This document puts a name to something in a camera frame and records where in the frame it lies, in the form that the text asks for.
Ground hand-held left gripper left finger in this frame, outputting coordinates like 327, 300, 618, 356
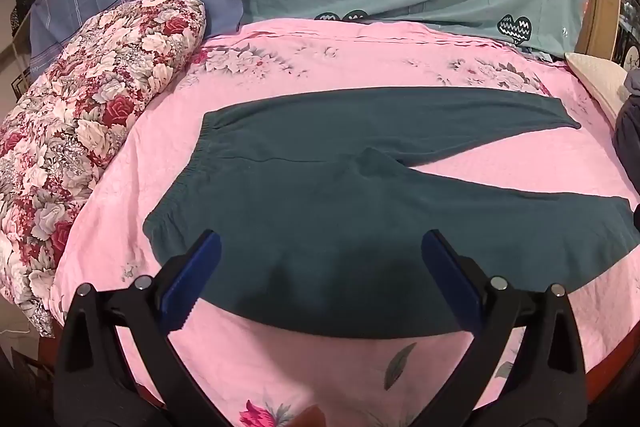
52, 229, 236, 427

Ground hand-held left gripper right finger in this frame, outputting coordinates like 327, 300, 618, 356
420, 229, 588, 427

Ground dark green pants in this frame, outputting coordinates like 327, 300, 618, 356
142, 86, 636, 340

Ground red floral quilt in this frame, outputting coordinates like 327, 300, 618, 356
0, 0, 208, 338

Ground dark grey cloth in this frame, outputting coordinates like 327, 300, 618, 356
614, 69, 640, 192

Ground pink floral bedsheet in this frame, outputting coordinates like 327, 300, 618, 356
50, 18, 640, 427

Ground cream textured pillow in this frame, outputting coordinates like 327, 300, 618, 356
565, 52, 633, 128

